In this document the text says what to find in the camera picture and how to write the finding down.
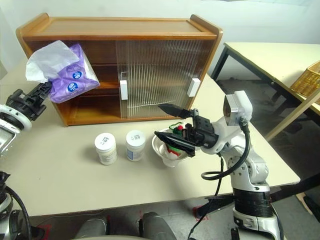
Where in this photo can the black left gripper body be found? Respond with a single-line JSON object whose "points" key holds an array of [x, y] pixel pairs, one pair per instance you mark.
{"points": [[27, 105]]}

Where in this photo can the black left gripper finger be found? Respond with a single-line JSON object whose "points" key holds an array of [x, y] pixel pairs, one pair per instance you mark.
{"points": [[45, 95], [43, 86]]}

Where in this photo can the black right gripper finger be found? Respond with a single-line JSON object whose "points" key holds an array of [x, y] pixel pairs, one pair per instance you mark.
{"points": [[175, 110], [175, 142]]}

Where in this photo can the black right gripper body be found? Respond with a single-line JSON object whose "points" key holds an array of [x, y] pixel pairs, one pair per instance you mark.
{"points": [[202, 132]]}

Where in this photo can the crocheted white red green toy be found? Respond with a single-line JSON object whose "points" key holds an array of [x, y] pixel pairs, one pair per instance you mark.
{"points": [[175, 151]]}

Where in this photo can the silver metal bowl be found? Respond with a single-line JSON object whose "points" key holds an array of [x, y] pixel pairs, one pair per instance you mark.
{"points": [[172, 162]]}

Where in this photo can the ribbed clear sliding door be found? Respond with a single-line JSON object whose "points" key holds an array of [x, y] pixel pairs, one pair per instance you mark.
{"points": [[123, 90], [193, 87]]}

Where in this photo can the purple tissue pack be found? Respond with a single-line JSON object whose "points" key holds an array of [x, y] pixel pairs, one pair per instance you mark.
{"points": [[72, 75]]}

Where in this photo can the white bottle blue label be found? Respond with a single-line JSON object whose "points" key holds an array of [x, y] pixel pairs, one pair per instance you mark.
{"points": [[135, 147]]}

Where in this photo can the white bottle plain label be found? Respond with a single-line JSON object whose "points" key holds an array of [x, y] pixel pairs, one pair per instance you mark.
{"points": [[106, 150]]}

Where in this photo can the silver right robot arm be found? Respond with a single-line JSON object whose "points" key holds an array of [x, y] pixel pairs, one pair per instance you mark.
{"points": [[252, 170]]}

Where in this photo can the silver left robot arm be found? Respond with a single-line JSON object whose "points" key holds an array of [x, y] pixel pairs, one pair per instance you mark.
{"points": [[5, 212]]}

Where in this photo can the brown wooden cabinet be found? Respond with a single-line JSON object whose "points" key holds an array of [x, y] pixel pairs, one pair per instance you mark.
{"points": [[112, 26]]}

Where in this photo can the dark grey rounded shape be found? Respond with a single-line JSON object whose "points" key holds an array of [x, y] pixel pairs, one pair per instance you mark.
{"points": [[92, 227], [157, 225]]}

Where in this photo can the beige table with black legs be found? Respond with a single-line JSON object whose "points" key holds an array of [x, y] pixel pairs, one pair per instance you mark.
{"points": [[275, 57]]}

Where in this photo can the yellow wicker basket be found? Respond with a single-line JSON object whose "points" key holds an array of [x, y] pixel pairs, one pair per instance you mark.
{"points": [[307, 82]]}

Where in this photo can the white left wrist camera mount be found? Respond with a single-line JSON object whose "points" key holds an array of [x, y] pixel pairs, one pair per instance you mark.
{"points": [[10, 110]]}

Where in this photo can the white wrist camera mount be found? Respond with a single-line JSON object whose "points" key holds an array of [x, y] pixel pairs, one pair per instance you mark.
{"points": [[10, 110], [242, 105]]}

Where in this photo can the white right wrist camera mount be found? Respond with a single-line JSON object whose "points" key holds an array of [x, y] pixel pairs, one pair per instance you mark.
{"points": [[242, 105]]}

